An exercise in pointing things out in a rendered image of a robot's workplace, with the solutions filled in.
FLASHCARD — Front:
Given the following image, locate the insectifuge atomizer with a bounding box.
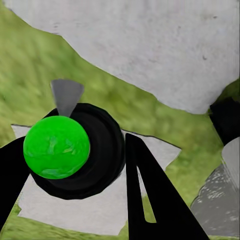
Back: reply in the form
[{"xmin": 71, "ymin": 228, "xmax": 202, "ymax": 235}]
[{"xmin": 23, "ymin": 78, "xmax": 126, "ymax": 200}]

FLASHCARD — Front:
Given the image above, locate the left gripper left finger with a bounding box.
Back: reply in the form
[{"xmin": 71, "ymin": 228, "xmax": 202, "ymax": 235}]
[{"xmin": 0, "ymin": 136, "xmax": 30, "ymax": 231}]

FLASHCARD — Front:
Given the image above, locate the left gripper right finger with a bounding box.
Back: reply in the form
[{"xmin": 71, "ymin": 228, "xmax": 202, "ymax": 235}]
[{"xmin": 124, "ymin": 133, "xmax": 209, "ymax": 240}]

